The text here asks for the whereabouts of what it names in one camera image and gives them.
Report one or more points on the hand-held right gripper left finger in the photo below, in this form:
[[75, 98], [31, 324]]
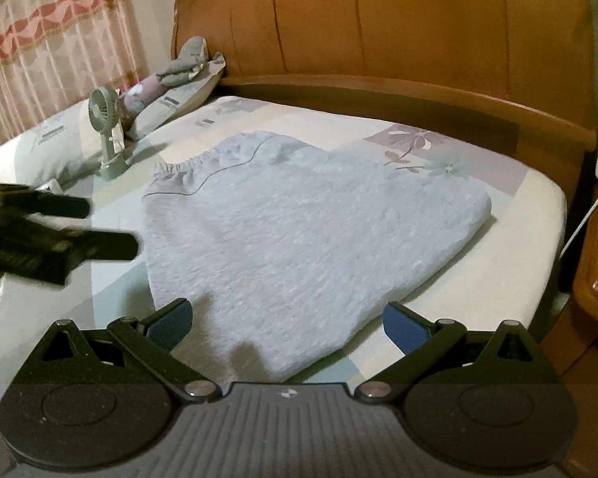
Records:
[[172, 322]]

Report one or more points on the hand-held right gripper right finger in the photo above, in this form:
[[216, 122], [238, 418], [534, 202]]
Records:
[[403, 329]]

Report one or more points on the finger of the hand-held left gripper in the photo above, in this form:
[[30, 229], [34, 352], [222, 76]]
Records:
[[104, 246], [55, 205]]

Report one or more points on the grey sweatpants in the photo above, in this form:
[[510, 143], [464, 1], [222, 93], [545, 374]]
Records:
[[304, 239]]

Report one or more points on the patchwork pillow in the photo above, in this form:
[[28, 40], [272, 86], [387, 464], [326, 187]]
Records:
[[45, 144]]

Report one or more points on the green handheld fan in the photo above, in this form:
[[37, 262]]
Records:
[[103, 107]]

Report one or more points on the pink patterned curtain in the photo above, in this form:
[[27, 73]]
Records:
[[55, 35]]

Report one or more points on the grey plush toy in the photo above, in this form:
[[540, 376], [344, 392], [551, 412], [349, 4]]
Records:
[[187, 62]]

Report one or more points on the wooden headboard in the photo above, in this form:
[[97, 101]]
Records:
[[403, 25]]

